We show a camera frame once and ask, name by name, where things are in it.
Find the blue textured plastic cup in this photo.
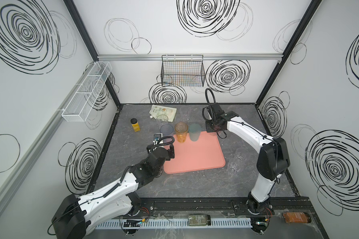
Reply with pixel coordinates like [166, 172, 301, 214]
[160, 124, 174, 144]

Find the pink plastic tray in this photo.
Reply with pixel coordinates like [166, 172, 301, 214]
[164, 131, 225, 174]

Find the amber yellow plastic cup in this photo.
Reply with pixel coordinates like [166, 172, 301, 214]
[175, 122, 188, 143]

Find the white slotted cable duct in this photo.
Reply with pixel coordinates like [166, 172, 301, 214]
[96, 218, 252, 230]

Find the black wire basket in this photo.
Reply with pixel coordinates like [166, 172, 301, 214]
[160, 54, 206, 87]

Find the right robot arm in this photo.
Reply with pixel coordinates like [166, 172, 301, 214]
[202, 103, 290, 215]

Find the white green sugar pouch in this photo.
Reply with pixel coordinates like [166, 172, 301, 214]
[149, 105, 177, 122]

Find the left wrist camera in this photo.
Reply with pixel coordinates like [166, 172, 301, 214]
[153, 133, 162, 145]

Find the yellow spice jar black lid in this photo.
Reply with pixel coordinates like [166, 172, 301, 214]
[130, 118, 141, 132]

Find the white mesh wall shelf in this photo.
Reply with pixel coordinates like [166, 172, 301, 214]
[61, 61, 112, 122]

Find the clear faceted glass near pouch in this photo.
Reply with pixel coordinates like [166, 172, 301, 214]
[156, 115, 169, 127]

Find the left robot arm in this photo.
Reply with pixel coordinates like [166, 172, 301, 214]
[50, 144, 175, 239]

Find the teal green plastic cup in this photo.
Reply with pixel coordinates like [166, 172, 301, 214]
[188, 123, 202, 141]

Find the clear short glass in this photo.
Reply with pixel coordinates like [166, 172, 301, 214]
[234, 147, 248, 162]
[227, 161, 243, 176]

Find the black mounting rail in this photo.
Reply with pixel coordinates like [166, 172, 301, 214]
[141, 197, 313, 215]

